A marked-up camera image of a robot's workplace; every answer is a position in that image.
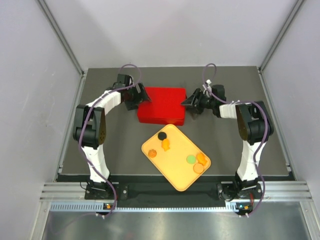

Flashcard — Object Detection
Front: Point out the orange fish cookie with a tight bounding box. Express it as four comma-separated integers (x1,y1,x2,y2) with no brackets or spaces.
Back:
161,138,170,152
196,152,208,167

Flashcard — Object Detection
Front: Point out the purple cable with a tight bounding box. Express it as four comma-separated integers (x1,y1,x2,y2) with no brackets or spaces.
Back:
77,63,143,218
201,62,272,218

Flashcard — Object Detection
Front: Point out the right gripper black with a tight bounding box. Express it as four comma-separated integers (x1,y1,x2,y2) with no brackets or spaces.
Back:
181,88,216,115

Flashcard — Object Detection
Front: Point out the yellow tray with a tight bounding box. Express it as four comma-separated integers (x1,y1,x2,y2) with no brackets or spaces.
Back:
141,124,211,192

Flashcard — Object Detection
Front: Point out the toothed cable duct strip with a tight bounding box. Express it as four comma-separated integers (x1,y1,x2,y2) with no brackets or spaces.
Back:
50,202,250,213

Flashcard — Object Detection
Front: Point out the green sandwich cookie right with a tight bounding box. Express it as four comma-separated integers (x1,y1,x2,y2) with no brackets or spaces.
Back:
186,155,197,165

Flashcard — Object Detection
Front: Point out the aluminium frame right post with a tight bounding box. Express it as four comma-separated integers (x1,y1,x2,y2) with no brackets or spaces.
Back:
257,0,306,74

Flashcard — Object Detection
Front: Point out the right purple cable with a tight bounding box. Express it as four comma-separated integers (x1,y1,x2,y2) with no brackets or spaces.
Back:
201,62,272,218

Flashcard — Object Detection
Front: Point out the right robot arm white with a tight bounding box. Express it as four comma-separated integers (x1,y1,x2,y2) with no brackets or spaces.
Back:
181,83,274,201

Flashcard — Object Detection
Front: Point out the orange swirl cookie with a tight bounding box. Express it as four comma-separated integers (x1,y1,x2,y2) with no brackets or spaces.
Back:
147,149,157,158

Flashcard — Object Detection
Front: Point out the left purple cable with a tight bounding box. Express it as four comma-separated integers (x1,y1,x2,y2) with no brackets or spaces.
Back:
77,63,143,218

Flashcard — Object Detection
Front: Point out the black sandwich cookie top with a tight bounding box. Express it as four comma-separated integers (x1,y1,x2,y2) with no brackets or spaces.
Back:
157,131,167,141

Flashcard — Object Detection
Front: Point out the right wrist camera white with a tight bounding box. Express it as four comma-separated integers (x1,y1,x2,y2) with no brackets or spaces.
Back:
202,79,212,92

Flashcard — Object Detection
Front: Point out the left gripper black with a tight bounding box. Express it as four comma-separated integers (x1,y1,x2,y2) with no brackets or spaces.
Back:
124,82,151,110

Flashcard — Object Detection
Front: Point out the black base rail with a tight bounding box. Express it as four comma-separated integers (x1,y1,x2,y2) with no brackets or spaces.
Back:
81,175,262,209

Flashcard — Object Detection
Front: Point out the red box lid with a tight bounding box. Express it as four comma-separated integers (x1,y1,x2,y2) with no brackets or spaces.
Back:
137,86,187,113

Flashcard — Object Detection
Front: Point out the aluminium frame post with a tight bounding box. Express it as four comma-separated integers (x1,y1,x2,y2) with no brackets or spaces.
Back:
257,0,306,74
35,0,85,77

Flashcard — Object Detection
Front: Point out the round dotted biscuit right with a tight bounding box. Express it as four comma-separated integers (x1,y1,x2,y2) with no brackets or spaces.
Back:
193,163,205,174

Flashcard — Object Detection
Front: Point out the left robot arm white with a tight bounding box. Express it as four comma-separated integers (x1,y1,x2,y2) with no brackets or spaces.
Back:
72,73,151,200

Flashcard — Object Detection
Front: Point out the red cookie box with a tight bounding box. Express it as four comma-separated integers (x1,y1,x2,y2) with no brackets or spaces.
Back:
137,111,186,126

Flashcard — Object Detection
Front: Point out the aluminium frame left post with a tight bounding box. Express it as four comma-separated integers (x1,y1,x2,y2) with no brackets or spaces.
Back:
35,0,85,77

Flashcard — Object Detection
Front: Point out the orange fish cookie right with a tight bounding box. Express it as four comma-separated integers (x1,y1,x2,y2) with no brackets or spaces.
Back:
196,152,208,167

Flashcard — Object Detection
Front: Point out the orange fish cookie left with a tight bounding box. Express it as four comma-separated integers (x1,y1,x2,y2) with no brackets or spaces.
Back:
161,138,170,152

